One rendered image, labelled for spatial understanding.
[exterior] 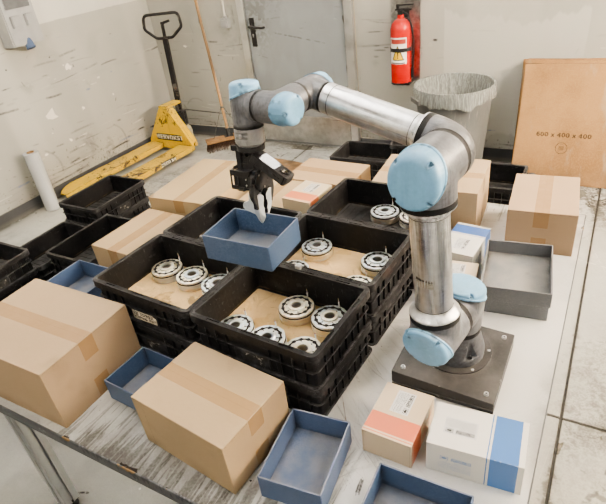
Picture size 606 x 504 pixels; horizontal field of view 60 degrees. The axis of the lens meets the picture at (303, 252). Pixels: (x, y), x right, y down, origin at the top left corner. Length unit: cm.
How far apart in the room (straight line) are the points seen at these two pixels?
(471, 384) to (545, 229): 74
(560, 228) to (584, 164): 219
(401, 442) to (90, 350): 86
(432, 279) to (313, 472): 52
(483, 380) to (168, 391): 78
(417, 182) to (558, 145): 315
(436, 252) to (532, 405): 52
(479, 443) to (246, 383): 54
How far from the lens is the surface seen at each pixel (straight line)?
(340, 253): 175
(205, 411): 127
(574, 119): 411
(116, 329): 162
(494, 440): 127
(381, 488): 128
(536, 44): 422
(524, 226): 197
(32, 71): 488
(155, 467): 143
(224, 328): 137
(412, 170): 102
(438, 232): 110
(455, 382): 143
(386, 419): 130
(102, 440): 154
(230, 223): 145
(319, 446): 136
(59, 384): 154
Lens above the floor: 178
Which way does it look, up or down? 32 degrees down
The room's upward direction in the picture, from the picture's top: 8 degrees counter-clockwise
